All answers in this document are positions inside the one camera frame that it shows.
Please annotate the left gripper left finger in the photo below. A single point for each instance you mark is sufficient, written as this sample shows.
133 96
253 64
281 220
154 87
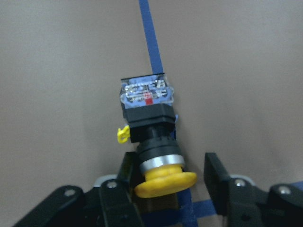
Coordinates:
115 195

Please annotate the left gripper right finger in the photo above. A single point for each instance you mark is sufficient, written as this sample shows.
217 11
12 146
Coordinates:
235 197

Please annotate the yellow push button switch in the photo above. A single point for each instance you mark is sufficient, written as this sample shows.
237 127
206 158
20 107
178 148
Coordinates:
147 105

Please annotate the brown paper table cover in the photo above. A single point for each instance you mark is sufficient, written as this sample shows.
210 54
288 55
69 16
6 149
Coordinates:
236 67

